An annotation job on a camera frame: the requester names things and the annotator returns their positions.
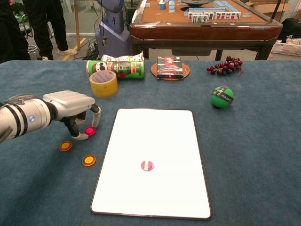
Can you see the person in black trousers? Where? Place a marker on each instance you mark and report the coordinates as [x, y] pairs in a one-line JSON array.
[[44, 28]]

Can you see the green foliage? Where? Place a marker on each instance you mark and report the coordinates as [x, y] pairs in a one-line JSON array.
[[19, 18]]

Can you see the orange disc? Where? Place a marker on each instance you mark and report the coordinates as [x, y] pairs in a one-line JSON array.
[[65, 146], [89, 160]]

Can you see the upright mahjong tile row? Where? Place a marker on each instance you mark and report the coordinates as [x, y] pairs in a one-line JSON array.
[[200, 19]]

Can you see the dark red card box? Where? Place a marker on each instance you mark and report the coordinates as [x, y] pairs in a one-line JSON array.
[[170, 67]]

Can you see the blue mahjong tile wall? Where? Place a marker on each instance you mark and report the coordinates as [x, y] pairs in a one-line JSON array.
[[222, 5], [171, 7]]

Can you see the yellow packing tape roll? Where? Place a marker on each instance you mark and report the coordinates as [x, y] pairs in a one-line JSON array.
[[103, 89]]

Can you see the white magnetic board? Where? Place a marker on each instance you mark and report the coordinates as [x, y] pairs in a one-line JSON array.
[[164, 188]]

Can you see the white plastic basket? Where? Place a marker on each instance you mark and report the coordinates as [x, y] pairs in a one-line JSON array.
[[287, 49]]

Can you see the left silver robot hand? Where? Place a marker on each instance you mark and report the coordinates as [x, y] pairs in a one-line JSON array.
[[70, 101]]

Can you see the person in dark clothes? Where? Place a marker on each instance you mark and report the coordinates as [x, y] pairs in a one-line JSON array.
[[11, 35]]

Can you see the brown cardboard box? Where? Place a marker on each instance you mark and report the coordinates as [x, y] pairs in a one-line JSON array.
[[270, 7]]

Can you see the brown mahjong table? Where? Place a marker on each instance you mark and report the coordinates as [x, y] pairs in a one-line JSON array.
[[204, 31]]

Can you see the green Pringles can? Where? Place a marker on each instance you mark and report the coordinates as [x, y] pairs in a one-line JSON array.
[[128, 69]]

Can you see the white snack bag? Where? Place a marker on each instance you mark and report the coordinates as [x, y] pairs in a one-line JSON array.
[[124, 58]]

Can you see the brown woven coaster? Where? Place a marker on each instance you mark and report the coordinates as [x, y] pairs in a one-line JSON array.
[[154, 70]]

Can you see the blue machine base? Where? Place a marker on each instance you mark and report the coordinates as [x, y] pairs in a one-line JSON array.
[[113, 35]]

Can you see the single blue mahjong tile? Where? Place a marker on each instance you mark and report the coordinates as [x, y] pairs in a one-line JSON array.
[[247, 15]]

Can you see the wooden post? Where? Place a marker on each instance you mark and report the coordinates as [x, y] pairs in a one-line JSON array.
[[77, 23]]

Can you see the dark red grape bunch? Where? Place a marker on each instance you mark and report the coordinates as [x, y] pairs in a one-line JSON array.
[[225, 67]]

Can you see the black bag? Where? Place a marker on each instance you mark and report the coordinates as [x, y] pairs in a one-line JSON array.
[[291, 28]]

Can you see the face-up mahjong tile row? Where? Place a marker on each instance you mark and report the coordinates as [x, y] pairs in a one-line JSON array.
[[223, 16]]

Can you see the pink disc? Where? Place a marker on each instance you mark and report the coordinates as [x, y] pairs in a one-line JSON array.
[[147, 166], [90, 131]]

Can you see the dark round dish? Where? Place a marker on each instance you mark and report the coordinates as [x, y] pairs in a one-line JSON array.
[[196, 2]]

